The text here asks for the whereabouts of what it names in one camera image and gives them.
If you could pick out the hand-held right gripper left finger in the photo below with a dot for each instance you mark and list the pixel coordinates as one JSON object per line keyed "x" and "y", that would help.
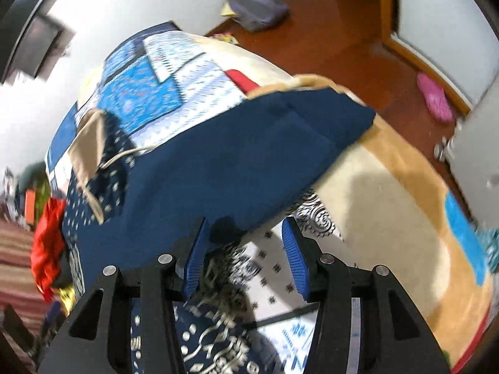
{"x": 195, "y": 255}

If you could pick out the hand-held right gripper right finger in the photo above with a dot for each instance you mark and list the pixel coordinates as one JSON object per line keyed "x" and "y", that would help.
{"x": 295, "y": 257}

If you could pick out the navy beige patterned garment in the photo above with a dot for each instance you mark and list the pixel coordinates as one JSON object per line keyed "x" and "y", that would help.
{"x": 218, "y": 331}

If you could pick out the plain navy garment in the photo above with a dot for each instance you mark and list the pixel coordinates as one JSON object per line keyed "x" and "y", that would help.
{"x": 234, "y": 156}

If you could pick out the beige plush blanket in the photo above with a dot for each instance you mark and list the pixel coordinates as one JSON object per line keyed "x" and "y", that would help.
{"x": 390, "y": 210}

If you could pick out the yellow printed cloth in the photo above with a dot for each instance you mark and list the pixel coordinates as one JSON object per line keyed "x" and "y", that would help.
{"x": 66, "y": 298}

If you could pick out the green clutter pile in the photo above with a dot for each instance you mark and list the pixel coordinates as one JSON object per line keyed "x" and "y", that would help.
{"x": 33, "y": 191}

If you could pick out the striped red blanket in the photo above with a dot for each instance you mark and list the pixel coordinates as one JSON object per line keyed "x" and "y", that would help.
{"x": 17, "y": 265}

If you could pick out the blue white patchwork bed sheet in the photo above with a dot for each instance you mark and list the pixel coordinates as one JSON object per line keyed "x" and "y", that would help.
{"x": 156, "y": 81}

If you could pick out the small red cloth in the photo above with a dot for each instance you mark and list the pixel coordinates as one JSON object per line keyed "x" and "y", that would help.
{"x": 239, "y": 80}

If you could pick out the dark wooden furniture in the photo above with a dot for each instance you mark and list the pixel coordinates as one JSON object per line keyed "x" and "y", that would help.
{"x": 13, "y": 339}

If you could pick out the pink slipper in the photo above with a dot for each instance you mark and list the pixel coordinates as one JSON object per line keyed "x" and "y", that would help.
{"x": 434, "y": 97}

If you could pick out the white door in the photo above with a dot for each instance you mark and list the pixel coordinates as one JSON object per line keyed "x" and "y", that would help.
{"x": 477, "y": 148}

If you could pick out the grey purple bag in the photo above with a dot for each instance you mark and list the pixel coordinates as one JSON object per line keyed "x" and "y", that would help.
{"x": 255, "y": 2}

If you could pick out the wooden door frame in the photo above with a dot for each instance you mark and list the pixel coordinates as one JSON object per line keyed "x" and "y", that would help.
{"x": 413, "y": 46}

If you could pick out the black wall television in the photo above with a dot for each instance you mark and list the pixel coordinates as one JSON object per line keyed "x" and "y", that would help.
{"x": 27, "y": 27}

